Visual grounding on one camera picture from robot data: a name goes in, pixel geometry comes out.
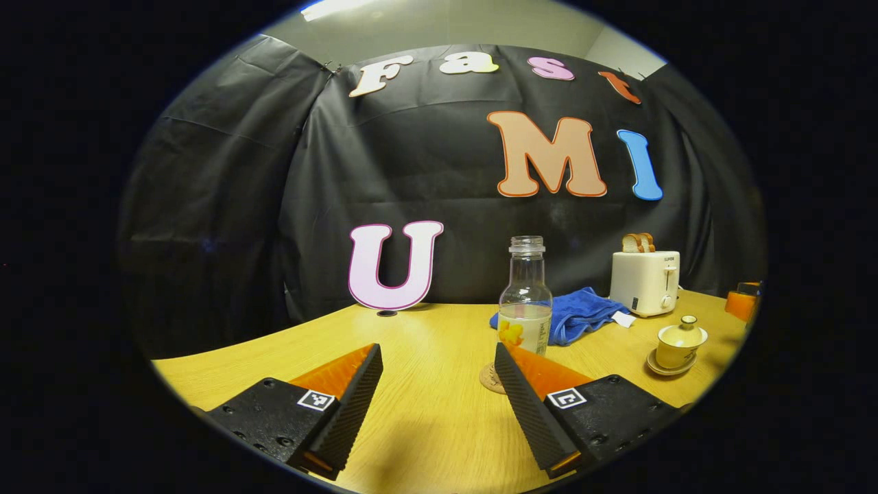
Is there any ceiling light panel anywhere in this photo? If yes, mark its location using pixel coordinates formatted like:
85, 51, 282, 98
300, 0, 385, 21

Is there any white toaster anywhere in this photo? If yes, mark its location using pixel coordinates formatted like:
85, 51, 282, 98
610, 250, 681, 318

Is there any round cork coaster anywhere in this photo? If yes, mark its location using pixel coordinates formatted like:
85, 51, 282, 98
479, 362, 508, 395

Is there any cream ceramic saucer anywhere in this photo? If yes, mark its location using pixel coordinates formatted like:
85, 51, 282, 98
646, 349, 698, 377

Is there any blue towel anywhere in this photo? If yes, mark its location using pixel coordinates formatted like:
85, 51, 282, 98
489, 287, 637, 346

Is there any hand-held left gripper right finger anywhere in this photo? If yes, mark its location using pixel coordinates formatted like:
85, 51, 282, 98
494, 342, 681, 480

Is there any black backdrop cloth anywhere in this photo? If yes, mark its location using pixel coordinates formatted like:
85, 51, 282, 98
117, 33, 768, 361

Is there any clear glass water bottle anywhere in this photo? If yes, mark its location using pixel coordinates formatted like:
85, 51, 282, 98
498, 236, 554, 357

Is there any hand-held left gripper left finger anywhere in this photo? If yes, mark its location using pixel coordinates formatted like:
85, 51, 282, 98
206, 343, 384, 481

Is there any cream teacup lid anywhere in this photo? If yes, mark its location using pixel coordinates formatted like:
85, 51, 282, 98
657, 315, 709, 349

